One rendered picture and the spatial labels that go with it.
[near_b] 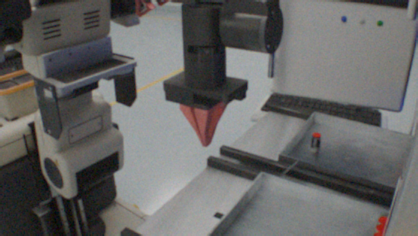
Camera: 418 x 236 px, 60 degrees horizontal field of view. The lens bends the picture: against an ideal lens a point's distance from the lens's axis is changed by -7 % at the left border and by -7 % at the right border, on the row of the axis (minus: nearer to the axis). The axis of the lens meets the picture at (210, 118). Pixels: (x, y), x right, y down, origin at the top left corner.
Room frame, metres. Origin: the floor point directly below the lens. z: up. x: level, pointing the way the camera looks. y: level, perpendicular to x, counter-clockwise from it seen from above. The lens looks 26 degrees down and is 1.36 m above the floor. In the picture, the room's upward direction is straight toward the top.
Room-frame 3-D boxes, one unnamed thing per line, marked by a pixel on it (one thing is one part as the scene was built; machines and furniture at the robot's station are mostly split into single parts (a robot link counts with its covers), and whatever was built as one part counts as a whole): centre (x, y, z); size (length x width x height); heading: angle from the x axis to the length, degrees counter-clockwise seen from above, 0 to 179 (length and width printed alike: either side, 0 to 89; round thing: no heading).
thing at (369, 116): (1.17, -0.38, 0.82); 0.40 x 0.14 x 0.02; 67
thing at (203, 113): (0.50, 0.02, 1.12); 0.07 x 0.07 x 0.09; 59
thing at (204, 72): (0.49, 0.01, 1.20); 0.10 x 0.07 x 0.07; 59
